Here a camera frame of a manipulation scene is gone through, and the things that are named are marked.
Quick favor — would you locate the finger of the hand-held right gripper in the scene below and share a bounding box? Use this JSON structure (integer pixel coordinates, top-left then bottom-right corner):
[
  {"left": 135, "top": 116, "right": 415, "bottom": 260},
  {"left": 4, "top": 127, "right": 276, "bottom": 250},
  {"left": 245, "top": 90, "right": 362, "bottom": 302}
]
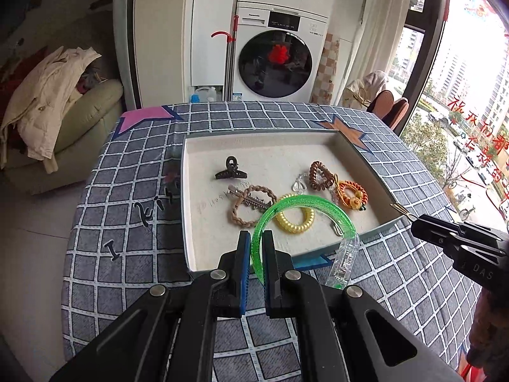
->
[
  {"left": 420, "top": 214, "right": 509, "bottom": 252},
  {"left": 411, "top": 220, "right": 508, "bottom": 262}
]

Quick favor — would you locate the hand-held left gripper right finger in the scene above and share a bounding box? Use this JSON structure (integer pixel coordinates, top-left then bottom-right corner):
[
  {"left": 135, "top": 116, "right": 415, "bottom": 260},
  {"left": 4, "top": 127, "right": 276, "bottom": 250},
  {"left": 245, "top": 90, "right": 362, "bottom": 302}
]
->
[{"left": 263, "top": 230, "right": 464, "bottom": 382}]

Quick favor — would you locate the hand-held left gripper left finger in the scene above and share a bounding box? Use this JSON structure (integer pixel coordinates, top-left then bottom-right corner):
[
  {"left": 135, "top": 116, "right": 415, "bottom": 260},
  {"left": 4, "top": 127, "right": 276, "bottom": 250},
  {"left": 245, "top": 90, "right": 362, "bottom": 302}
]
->
[{"left": 52, "top": 231, "right": 251, "bottom": 382}]

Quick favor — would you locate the gold hair clip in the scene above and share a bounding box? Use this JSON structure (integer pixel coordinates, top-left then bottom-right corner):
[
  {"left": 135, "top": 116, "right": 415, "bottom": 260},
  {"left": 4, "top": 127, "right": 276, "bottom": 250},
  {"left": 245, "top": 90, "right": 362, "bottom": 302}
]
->
[{"left": 390, "top": 203, "right": 418, "bottom": 222}]

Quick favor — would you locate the teal jewelry box tray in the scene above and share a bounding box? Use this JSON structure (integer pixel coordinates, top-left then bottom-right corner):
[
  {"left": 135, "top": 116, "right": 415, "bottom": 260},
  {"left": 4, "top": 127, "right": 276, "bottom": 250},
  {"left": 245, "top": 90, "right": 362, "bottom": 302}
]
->
[{"left": 181, "top": 129, "right": 404, "bottom": 281}]

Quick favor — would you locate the yellow spiral hair tie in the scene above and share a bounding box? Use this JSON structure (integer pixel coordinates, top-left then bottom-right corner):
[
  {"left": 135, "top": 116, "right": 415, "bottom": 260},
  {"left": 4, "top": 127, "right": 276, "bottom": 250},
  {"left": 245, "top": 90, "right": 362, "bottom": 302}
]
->
[{"left": 276, "top": 194, "right": 315, "bottom": 235}]

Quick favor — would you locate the brown braided hair tie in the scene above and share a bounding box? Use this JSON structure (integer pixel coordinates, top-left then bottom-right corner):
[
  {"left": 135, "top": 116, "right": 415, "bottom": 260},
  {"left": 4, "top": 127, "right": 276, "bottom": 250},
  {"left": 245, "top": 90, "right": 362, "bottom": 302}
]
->
[{"left": 228, "top": 185, "right": 277, "bottom": 227}]

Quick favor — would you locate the silver star hair clip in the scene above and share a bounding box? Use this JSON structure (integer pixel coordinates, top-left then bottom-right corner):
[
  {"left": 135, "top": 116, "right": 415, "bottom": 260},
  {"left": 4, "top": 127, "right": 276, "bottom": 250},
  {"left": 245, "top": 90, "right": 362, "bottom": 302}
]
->
[{"left": 228, "top": 185, "right": 268, "bottom": 212}]

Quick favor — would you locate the green glitter bangle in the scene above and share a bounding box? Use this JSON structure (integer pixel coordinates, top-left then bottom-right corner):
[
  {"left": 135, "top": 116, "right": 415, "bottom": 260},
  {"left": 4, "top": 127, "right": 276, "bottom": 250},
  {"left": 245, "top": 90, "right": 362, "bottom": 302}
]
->
[{"left": 251, "top": 196, "right": 360, "bottom": 289}]

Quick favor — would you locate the orange spiral hair tie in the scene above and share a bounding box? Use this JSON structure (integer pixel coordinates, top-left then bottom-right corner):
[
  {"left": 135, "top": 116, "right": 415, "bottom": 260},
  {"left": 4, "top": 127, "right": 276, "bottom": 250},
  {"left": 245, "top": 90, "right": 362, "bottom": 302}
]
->
[{"left": 336, "top": 181, "right": 368, "bottom": 210}]

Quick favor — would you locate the brown spiral hair tie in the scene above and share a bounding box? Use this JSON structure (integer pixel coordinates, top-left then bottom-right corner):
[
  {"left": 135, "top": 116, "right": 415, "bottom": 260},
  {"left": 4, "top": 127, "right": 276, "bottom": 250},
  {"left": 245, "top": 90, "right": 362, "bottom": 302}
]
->
[{"left": 309, "top": 161, "right": 338, "bottom": 190}]

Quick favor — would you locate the person's right forearm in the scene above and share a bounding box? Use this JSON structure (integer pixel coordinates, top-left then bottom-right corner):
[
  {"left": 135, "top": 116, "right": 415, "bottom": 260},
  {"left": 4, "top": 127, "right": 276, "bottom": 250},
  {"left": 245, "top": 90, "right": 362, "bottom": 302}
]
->
[{"left": 471, "top": 286, "right": 509, "bottom": 371}]

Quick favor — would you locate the red cloth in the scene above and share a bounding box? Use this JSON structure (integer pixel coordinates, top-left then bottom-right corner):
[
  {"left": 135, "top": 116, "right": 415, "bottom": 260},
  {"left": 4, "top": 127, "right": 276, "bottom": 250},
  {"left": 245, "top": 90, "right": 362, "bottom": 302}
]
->
[{"left": 457, "top": 350, "right": 491, "bottom": 382}]

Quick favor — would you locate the black hair claw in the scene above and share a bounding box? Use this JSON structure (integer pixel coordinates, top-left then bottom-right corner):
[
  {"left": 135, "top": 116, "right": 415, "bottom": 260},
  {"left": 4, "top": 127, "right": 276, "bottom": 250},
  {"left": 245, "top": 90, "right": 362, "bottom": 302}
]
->
[{"left": 215, "top": 156, "right": 248, "bottom": 180}]

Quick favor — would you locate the grey checked tablecloth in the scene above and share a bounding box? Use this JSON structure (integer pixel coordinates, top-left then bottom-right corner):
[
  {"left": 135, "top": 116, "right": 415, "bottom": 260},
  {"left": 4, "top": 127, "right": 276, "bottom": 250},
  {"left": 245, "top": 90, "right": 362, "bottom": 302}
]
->
[{"left": 64, "top": 101, "right": 484, "bottom": 382}]

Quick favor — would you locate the brown chair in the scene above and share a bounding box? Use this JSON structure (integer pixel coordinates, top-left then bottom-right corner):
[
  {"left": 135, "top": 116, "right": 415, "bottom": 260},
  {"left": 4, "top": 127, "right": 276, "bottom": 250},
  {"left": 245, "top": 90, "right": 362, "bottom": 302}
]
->
[
  {"left": 384, "top": 97, "right": 410, "bottom": 130},
  {"left": 368, "top": 89, "right": 395, "bottom": 116}
]

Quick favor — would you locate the red window lettering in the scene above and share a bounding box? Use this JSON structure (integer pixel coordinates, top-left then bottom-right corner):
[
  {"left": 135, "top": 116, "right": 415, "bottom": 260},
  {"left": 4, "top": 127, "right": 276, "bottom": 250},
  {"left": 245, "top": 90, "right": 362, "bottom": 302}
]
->
[{"left": 447, "top": 95, "right": 509, "bottom": 209}]

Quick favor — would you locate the beige cloth on chair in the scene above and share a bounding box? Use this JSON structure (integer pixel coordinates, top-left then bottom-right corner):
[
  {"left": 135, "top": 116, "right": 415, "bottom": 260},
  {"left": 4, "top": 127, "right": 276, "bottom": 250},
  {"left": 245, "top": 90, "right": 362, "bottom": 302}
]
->
[{"left": 344, "top": 71, "right": 388, "bottom": 108}]

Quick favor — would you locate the white detergent bottle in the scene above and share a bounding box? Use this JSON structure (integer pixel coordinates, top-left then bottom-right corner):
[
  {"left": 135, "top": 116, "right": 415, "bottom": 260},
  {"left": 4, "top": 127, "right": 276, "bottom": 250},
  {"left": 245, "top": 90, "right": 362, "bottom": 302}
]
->
[{"left": 191, "top": 85, "right": 218, "bottom": 103}]

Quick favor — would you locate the checkered hanging towel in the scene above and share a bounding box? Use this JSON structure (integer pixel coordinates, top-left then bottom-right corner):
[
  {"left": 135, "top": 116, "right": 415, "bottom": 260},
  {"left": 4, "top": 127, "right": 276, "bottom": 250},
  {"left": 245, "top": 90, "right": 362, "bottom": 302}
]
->
[{"left": 312, "top": 34, "right": 338, "bottom": 104}]

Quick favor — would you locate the red fluffy ornament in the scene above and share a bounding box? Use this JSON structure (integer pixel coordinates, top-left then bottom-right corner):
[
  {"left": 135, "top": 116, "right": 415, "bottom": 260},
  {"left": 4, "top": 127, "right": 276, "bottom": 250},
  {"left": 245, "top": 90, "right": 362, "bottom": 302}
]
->
[{"left": 268, "top": 45, "right": 290, "bottom": 65}]

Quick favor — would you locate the white curtain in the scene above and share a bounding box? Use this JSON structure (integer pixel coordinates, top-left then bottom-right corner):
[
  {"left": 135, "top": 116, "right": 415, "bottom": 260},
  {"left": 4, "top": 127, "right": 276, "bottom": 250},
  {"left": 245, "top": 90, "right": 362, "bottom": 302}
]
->
[{"left": 338, "top": 0, "right": 415, "bottom": 104}]

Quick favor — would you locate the cream sofa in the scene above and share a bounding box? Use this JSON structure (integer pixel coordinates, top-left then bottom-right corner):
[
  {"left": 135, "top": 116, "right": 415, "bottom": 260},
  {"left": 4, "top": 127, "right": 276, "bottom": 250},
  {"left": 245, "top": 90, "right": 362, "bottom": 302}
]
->
[{"left": 0, "top": 79, "right": 125, "bottom": 195}]

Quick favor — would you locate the white cabinet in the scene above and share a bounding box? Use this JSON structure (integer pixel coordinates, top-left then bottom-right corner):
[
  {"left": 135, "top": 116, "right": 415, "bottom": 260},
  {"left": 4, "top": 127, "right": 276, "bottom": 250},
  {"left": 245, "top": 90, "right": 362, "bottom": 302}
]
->
[{"left": 133, "top": 0, "right": 239, "bottom": 109}]

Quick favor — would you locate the white washing machine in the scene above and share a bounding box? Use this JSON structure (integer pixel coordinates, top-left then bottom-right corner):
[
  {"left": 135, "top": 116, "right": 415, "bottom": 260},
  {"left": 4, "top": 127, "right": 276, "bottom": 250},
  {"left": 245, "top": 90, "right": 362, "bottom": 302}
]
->
[{"left": 234, "top": 2, "right": 331, "bottom": 102}]

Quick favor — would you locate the beige jacket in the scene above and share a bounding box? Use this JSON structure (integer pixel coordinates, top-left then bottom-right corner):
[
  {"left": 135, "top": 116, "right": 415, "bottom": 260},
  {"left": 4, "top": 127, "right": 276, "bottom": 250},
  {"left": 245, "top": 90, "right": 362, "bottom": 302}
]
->
[{"left": 0, "top": 46, "right": 102, "bottom": 173}]

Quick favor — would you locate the red hooked mop handle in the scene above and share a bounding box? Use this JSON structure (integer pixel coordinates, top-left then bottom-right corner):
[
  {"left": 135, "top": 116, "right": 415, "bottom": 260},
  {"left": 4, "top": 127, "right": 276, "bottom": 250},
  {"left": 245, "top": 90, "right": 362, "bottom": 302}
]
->
[{"left": 211, "top": 15, "right": 239, "bottom": 101}]

